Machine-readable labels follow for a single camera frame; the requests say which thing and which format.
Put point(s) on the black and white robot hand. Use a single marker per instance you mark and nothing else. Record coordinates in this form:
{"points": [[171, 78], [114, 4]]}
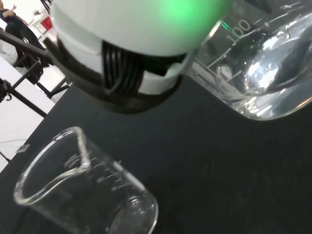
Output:
{"points": [[136, 36]]}

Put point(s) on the person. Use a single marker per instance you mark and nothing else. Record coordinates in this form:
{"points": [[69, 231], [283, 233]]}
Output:
{"points": [[22, 31]]}

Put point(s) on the black tripod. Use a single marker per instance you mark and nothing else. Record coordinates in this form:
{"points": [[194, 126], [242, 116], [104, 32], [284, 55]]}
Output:
{"points": [[26, 73]]}

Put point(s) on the black bench cloth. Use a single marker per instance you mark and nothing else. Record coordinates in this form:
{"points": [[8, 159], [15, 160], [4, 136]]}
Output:
{"points": [[195, 158]]}

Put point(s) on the clear plastic cloth clip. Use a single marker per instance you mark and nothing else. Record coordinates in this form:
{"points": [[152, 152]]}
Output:
{"points": [[23, 148]]}

